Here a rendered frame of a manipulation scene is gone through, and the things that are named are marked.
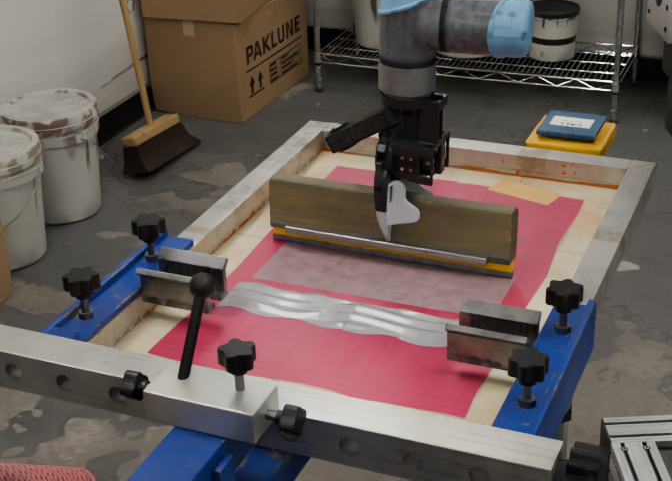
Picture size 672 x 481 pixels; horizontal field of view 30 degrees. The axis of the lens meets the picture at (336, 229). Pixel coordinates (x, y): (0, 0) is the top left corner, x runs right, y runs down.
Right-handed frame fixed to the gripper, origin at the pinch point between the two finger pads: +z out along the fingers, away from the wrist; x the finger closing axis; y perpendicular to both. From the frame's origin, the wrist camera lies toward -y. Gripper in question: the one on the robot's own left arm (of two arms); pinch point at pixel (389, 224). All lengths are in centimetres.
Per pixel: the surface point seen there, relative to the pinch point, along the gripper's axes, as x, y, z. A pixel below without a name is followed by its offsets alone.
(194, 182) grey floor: 199, -144, 104
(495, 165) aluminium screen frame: 31.8, 6.3, 3.1
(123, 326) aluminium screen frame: -31.5, -24.0, 4.3
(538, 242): 10.5, 18.8, 4.2
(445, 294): -8.1, 11.0, 4.5
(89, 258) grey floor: 138, -148, 105
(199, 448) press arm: -60, 2, -4
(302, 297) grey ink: -15.8, -6.2, 4.6
